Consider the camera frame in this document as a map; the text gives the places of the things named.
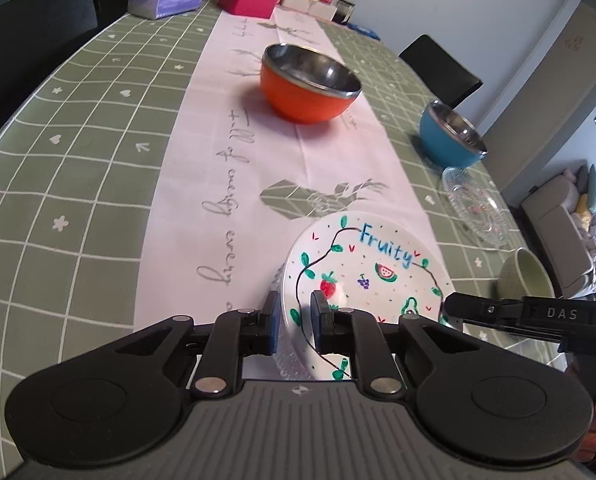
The white box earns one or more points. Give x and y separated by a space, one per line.
310 7

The white fruit-printed plate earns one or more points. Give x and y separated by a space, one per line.
373 280

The blue steel-lined bowl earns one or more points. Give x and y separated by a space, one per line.
445 142

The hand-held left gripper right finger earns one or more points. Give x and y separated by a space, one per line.
319 325

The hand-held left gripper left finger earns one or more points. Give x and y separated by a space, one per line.
273 325

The dark glass jar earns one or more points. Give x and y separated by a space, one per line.
345 11

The green checked tablecloth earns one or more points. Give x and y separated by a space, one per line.
77 160

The pale green bowl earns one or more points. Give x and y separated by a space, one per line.
525 275

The beige sofa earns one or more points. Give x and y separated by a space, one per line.
563 230

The orange steel-lined bowl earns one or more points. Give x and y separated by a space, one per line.
303 95

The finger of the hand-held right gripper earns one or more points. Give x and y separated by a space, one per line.
483 310

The blue packet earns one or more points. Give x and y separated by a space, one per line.
365 30

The pink deer-print table runner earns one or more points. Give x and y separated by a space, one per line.
217 160

